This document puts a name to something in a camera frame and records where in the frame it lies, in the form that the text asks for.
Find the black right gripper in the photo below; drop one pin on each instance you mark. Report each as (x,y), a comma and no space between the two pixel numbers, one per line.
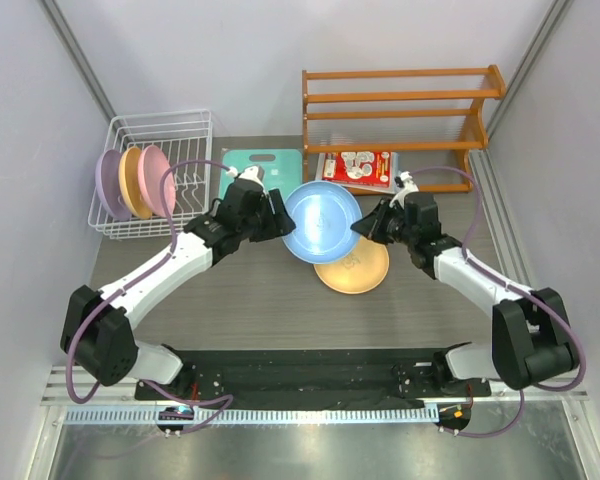
(374,222)

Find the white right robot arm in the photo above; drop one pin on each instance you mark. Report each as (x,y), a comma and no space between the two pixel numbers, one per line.
(531,340)

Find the white wire dish rack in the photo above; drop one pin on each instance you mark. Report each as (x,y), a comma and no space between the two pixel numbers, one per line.
(186,140)

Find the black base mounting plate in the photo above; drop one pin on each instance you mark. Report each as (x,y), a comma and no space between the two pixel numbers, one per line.
(323,379)

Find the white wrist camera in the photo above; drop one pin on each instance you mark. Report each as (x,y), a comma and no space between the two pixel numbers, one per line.
(253,173)
(405,185)

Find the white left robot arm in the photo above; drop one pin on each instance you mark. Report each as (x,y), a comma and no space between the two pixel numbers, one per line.
(98,332)

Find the perforated metal rail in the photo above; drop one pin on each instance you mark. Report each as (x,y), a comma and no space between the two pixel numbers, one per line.
(173,415)

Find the orange wooden shelf rack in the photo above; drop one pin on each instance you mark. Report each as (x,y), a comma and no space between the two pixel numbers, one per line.
(387,116)

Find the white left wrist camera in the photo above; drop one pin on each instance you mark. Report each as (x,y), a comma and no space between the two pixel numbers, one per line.
(253,173)

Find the purple plate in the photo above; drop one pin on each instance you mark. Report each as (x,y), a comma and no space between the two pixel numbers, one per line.
(108,187)

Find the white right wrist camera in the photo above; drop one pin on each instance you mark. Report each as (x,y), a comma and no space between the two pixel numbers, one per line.
(405,185)

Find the blue plate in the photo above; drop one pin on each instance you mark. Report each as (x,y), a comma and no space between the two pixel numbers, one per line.
(323,214)

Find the pink plate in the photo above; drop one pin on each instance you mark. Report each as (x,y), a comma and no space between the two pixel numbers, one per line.
(157,184)

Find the teal cutting mat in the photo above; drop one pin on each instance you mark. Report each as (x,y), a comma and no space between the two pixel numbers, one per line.
(283,168)

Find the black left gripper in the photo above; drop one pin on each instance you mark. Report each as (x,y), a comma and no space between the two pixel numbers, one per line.
(279,223)

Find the red white booklet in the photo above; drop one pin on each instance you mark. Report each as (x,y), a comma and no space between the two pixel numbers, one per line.
(365,170)

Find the light orange plate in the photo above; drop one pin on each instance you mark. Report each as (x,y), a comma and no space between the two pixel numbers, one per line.
(361,271)

